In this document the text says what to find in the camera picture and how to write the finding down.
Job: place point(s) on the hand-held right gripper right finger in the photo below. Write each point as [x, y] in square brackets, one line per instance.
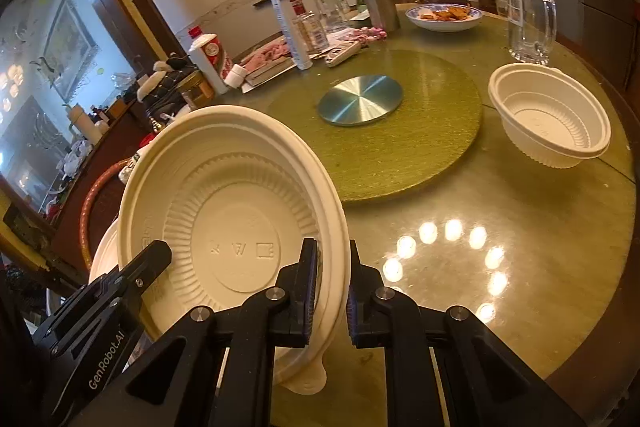
[356, 307]

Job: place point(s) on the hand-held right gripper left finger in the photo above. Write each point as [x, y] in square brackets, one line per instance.
[311, 277]

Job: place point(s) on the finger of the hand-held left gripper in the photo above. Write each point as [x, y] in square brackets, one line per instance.
[147, 264]

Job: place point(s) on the white ribbed plastic bowl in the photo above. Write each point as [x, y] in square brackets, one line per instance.
[550, 117]
[240, 217]

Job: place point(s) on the white milk bottle green label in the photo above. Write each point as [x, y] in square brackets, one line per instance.
[132, 163]

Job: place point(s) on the wooden sideboard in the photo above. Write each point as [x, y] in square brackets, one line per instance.
[107, 147]

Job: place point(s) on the red round lid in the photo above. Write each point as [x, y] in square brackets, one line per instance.
[147, 140]

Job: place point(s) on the green round turntable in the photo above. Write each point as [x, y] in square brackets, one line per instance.
[400, 157]

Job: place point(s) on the white tall cup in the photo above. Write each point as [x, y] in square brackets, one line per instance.
[82, 124]

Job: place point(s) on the glass jar gold lid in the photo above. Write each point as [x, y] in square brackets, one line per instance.
[192, 87]

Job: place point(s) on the round metal disc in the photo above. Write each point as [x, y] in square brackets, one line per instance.
[360, 99]

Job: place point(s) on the dark jacket with fur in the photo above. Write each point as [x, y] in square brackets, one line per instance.
[160, 79]

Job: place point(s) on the small white cup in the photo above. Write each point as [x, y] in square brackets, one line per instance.
[234, 76]

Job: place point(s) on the book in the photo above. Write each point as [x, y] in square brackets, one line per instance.
[265, 73]

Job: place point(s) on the white liquor bottle red cap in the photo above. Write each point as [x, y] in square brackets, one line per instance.
[210, 59]

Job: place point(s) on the white remote control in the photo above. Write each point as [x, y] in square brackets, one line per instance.
[342, 53]

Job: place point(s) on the pink cloth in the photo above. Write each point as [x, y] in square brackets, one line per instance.
[270, 52]

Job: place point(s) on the white tube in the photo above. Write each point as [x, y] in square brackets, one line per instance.
[292, 34]

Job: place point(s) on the pink flower ornament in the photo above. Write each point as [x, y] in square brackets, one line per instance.
[367, 36]

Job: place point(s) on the blue white plate with food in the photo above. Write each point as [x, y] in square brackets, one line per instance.
[442, 19]

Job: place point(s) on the glass mug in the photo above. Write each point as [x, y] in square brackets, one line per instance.
[527, 17]

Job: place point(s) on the large wall mirror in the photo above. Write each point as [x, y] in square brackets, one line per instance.
[40, 72]

